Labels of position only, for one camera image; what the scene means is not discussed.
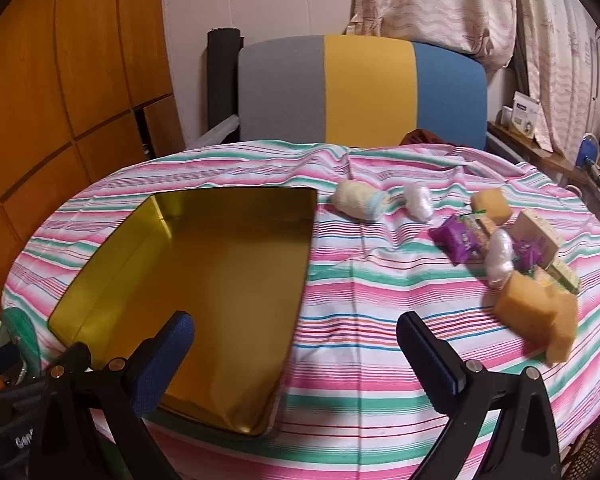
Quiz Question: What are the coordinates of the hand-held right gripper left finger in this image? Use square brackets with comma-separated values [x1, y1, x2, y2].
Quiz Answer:
[27, 310, 197, 480]

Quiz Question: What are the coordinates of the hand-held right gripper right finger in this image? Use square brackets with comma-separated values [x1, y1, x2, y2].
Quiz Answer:
[396, 311, 563, 480]

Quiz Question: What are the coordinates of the large yellow sponge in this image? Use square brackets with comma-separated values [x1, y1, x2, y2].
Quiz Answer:
[545, 292, 579, 366]
[495, 272, 556, 346]

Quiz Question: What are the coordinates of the gold metal tin box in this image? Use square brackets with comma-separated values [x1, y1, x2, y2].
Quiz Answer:
[47, 187, 318, 436]

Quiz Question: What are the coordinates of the white plastic-wrapped ball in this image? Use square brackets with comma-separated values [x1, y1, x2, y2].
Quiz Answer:
[484, 230, 513, 288]
[404, 183, 435, 222]

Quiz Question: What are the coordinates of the large purple snack packet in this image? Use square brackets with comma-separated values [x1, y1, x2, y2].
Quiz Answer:
[427, 214, 481, 266]

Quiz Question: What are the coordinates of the cracker packet green label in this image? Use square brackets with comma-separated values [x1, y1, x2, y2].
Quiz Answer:
[530, 266, 561, 291]

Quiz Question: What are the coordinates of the small purple snack packet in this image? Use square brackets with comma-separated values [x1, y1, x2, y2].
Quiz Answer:
[511, 239, 546, 276]

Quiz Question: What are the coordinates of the small yellow sponge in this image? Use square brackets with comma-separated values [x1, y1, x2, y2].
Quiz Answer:
[470, 189, 515, 226]

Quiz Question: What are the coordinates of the beige purple snack packet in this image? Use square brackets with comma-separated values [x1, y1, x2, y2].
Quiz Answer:
[510, 209, 563, 261]

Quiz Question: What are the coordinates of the cream towel blue edge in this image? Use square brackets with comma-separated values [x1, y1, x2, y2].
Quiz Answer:
[334, 180, 388, 222]

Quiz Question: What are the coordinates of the pink green striped tablecloth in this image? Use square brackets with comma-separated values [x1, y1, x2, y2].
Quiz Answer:
[2, 140, 600, 480]

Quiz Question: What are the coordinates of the green plastic bag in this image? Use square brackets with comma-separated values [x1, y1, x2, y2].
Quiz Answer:
[2, 307, 41, 371]

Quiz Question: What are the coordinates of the brown patterned rug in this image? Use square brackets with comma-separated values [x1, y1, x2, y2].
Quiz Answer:
[562, 410, 600, 480]

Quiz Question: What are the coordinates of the brown cloth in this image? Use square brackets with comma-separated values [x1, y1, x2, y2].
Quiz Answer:
[400, 129, 453, 147]

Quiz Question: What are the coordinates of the wooden shelf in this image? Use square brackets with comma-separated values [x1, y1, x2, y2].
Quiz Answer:
[487, 120, 600, 231]

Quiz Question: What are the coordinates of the blue round gadget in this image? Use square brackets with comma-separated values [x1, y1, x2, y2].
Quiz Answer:
[575, 132, 600, 168]

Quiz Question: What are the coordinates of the white blue-label box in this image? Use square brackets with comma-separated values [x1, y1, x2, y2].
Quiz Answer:
[511, 91, 540, 137]

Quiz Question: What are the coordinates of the grey yellow blue chair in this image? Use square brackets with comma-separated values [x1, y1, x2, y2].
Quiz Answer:
[237, 34, 488, 151]

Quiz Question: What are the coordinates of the black rolled mat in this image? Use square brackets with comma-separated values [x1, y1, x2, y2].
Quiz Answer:
[206, 28, 243, 143]

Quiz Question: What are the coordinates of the wooden wardrobe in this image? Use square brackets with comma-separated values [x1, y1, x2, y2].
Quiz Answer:
[0, 0, 186, 311]

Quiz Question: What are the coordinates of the pink patterned curtain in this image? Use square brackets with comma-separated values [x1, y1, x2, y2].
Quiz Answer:
[352, 0, 600, 161]

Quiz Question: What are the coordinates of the white wrapped rail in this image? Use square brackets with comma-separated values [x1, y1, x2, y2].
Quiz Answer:
[187, 114, 241, 150]

